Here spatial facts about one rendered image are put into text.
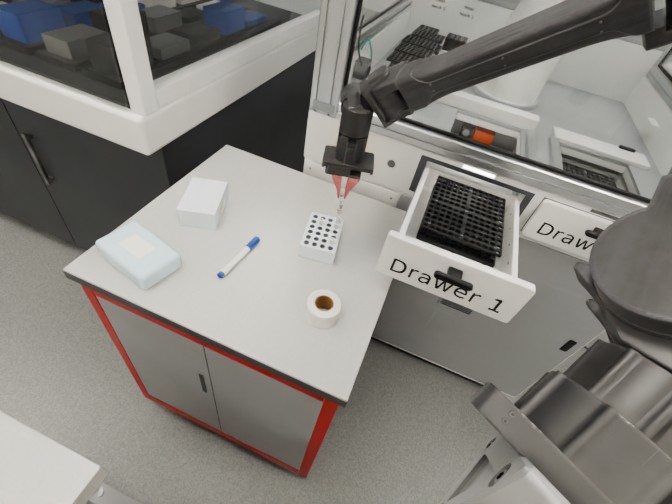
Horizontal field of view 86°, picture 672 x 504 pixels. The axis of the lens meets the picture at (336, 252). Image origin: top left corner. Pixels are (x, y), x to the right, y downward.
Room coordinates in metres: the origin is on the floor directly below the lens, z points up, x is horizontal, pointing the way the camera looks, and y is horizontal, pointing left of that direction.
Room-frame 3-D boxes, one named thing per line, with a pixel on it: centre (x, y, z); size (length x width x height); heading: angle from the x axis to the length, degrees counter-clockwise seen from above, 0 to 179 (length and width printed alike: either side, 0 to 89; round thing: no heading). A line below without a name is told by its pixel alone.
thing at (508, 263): (0.71, -0.28, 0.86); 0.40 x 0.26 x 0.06; 168
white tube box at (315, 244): (0.63, 0.04, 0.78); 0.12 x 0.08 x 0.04; 179
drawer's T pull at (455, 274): (0.48, -0.23, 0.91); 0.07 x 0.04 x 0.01; 78
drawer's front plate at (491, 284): (0.51, -0.23, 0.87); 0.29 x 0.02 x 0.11; 78
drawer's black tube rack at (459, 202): (0.70, -0.27, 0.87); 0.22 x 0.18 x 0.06; 168
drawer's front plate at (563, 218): (0.75, -0.61, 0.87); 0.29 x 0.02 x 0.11; 78
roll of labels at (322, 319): (0.43, 0.00, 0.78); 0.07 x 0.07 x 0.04
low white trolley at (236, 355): (0.61, 0.16, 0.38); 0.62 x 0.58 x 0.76; 78
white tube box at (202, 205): (0.64, 0.34, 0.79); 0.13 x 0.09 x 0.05; 8
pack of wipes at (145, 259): (0.45, 0.40, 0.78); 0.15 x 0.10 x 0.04; 65
